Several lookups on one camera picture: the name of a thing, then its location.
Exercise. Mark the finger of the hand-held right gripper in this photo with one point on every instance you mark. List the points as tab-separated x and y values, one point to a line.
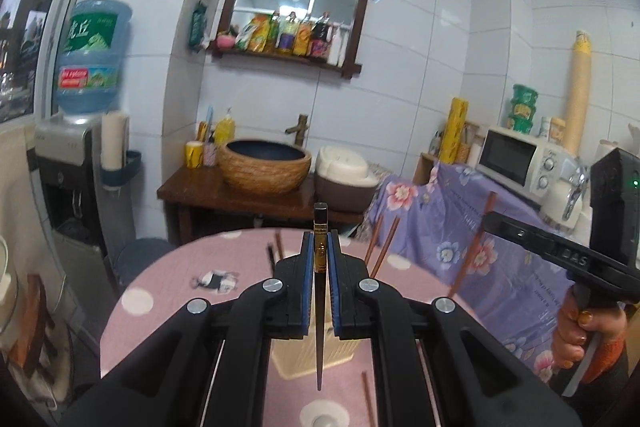
520	237

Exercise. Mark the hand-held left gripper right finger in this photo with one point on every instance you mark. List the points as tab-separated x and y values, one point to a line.
334	302

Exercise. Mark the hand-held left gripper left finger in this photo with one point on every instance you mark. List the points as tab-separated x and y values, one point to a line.
308	297

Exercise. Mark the black chopstick gold band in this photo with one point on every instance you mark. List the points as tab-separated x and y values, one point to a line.
320	247
271	257

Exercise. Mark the brown wooden chopstick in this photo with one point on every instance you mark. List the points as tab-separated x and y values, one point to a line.
279	244
374	239
387	244
467	257
367	399

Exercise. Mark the beige plastic utensil holder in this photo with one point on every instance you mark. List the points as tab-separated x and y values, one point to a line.
300	357

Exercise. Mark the person's right hand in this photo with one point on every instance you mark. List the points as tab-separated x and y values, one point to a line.
575	337

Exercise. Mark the purple floral cloth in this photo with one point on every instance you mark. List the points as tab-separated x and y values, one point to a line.
500	307

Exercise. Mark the white microwave oven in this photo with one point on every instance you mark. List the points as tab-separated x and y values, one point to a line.
510	157

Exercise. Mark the tall cardboard tube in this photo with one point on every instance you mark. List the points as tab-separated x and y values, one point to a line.
579	97

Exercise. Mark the small wooden cabinet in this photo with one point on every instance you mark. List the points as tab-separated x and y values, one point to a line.
425	169

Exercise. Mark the white brown rice cooker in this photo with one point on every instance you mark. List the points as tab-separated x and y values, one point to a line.
345	177

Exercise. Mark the yellow wrapped roll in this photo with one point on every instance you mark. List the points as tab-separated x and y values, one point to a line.
454	129

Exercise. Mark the stack of green noodle cups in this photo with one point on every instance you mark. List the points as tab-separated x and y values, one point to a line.
524	107

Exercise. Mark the wicker wash basin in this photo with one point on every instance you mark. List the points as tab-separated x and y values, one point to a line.
265	172

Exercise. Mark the pink polka dot tablecloth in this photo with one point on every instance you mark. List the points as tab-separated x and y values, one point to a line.
165	287

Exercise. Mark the dark wooden washstand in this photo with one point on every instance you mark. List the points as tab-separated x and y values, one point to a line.
200	197

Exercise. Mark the brass faucet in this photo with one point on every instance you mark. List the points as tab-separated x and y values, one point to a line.
301	129

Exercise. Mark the grey round bin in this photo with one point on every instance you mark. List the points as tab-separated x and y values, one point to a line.
142	262

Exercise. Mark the pink cup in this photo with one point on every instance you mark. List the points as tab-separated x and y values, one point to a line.
210	156

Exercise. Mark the yellow cup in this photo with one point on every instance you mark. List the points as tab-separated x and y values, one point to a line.
193	155

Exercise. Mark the yellow soap bottle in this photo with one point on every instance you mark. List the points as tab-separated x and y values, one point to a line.
224	132

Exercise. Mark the blue cup holder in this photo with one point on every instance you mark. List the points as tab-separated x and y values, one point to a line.
127	167

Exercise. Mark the white paper cup stack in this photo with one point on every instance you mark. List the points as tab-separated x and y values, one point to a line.
114	137

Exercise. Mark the row of seasoning packets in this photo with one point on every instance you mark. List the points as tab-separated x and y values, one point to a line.
285	37

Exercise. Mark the grey water dispenser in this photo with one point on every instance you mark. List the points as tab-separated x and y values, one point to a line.
65	187

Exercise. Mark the wooden stool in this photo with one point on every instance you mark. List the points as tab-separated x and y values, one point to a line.
32	327

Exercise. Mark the green hanging packet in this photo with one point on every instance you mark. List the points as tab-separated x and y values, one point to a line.
198	27

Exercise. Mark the pot with glass lid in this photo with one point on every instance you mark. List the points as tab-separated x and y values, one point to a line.
6	292

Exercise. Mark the blue water jug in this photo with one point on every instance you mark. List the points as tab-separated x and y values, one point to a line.
92	57

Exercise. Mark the glass window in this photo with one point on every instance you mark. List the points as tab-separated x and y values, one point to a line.
35	32

